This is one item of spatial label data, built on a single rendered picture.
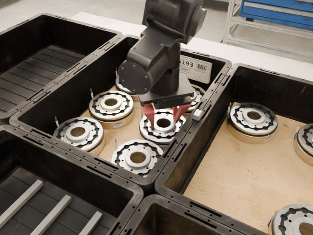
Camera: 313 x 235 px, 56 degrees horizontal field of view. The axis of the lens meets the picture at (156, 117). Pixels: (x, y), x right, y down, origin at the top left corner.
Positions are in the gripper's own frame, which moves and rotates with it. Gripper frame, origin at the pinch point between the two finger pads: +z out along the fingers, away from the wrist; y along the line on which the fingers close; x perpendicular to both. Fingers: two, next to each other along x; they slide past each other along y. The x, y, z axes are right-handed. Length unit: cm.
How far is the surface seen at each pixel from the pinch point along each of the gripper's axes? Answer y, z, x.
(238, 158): 12.7, 4.2, -10.3
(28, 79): -29.8, 4.3, 29.9
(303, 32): 144, 64, 125
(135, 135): -5.9, 4.1, 1.3
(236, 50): 45, 20, 51
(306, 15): 143, 52, 128
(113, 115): -9.7, 1.3, 6.0
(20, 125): -26.5, -6.5, -0.5
